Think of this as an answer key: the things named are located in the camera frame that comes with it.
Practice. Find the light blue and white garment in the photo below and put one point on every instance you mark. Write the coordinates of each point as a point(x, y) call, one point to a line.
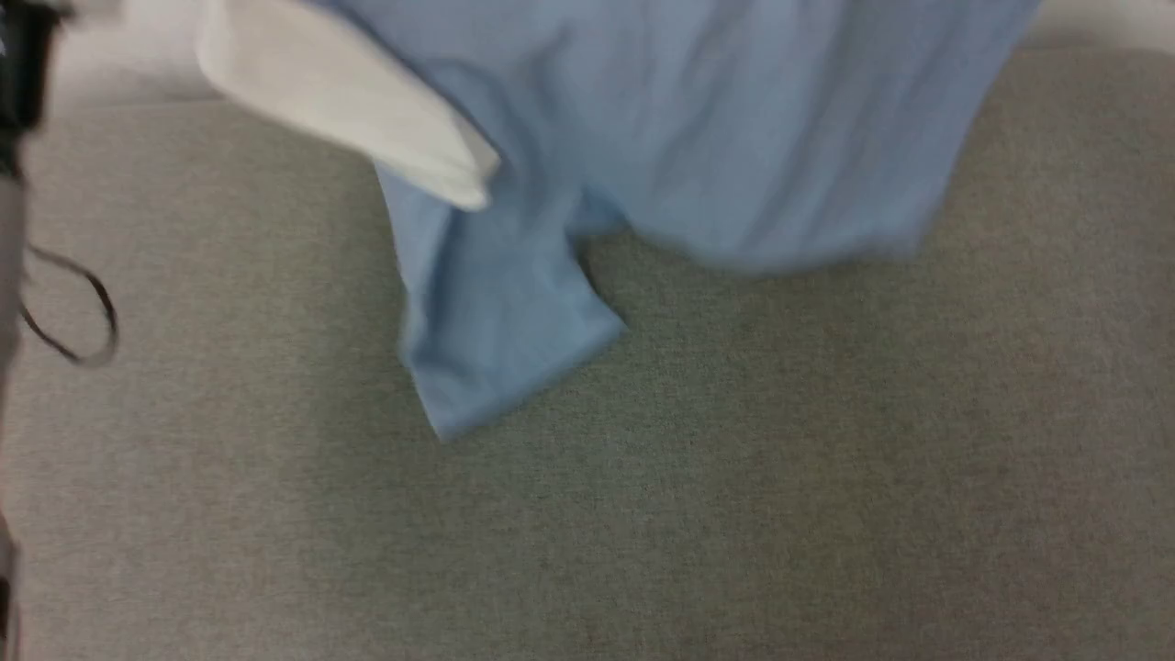
point(716, 128)

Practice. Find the grey-green fabric sofa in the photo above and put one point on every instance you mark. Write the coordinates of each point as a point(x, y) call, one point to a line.
point(698, 477)

